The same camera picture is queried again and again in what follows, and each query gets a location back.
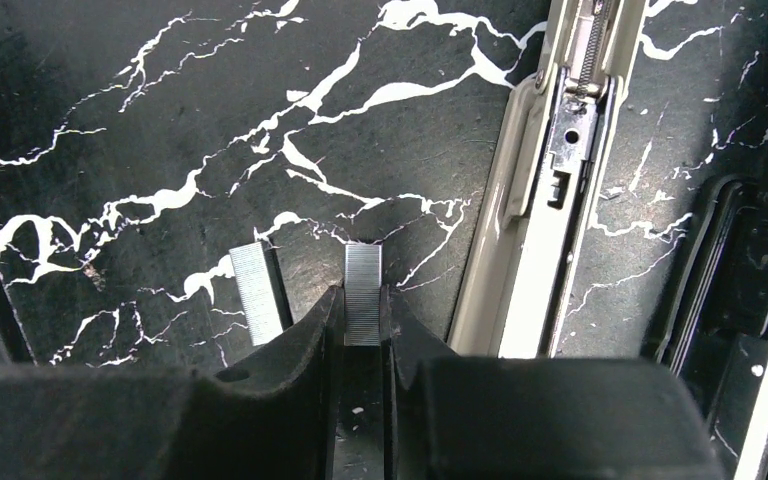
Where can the silver staple strip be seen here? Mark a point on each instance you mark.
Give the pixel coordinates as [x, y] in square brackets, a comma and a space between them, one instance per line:
[261, 290]
[362, 284]

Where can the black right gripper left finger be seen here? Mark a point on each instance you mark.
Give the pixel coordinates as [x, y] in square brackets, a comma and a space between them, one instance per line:
[271, 415]

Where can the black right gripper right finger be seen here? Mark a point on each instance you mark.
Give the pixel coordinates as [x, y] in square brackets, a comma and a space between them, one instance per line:
[449, 416]

